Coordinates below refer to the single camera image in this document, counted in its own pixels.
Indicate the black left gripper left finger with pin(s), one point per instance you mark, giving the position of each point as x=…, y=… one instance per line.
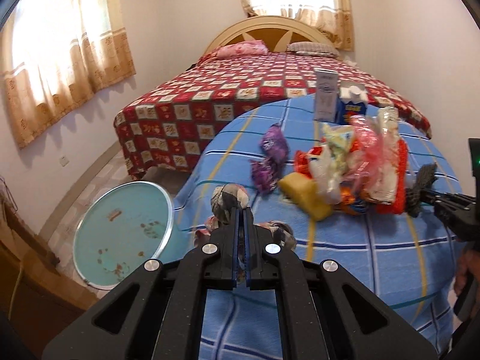
x=157, y=311

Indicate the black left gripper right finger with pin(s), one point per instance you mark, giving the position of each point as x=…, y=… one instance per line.
x=324, y=312

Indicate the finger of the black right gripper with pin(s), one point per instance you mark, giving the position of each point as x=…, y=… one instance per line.
x=425, y=177

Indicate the red mesh net bag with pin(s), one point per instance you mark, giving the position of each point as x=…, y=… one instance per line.
x=398, y=206

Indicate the pink cellophane bag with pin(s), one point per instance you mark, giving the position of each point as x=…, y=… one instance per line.
x=369, y=157

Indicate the yellow sponge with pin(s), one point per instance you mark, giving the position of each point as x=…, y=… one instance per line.
x=302, y=191

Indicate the purple snack wrapper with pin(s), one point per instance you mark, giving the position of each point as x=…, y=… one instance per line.
x=266, y=173

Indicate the blue plaid blanket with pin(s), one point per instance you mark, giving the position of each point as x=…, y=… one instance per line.
x=408, y=262

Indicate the blue orange snack wrapper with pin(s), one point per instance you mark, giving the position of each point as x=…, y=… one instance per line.
x=350, y=203

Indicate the yellow green plastic bag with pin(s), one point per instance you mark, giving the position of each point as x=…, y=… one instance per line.
x=339, y=139

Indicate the blue milk carton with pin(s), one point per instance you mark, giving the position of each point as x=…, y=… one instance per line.
x=352, y=100

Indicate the white plastic bag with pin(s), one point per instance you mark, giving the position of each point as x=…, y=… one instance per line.
x=322, y=168

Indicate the wooden cabinet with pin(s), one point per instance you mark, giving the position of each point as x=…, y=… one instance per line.
x=37, y=301

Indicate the red plastic bag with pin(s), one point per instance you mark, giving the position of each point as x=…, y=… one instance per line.
x=302, y=159

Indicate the white grey paper box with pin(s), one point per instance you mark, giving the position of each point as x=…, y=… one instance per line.
x=326, y=95

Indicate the striped grey pillow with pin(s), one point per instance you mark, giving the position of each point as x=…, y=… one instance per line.
x=313, y=49

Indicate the red patterned bed cover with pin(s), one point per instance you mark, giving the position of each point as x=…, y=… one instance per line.
x=173, y=123

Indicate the cream wooden headboard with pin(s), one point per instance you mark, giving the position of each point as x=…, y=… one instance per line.
x=275, y=31

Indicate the pink pillow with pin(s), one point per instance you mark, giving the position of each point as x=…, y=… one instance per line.
x=255, y=47

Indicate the side window beige curtain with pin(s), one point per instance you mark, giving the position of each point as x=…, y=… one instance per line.
x=55, y=56

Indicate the white wall socket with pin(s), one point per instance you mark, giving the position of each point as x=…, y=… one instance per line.
x=64, y=161

